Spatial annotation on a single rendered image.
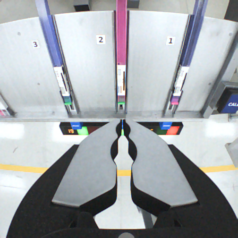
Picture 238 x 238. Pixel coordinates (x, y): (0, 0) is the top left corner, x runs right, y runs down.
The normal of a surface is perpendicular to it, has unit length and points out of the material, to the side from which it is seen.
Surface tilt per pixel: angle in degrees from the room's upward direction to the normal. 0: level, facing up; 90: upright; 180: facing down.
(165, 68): 46
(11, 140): 0
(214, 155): 0
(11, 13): 0
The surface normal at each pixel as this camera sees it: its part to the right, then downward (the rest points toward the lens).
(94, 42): 0.00, 0.71
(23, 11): 0.00, -0.01
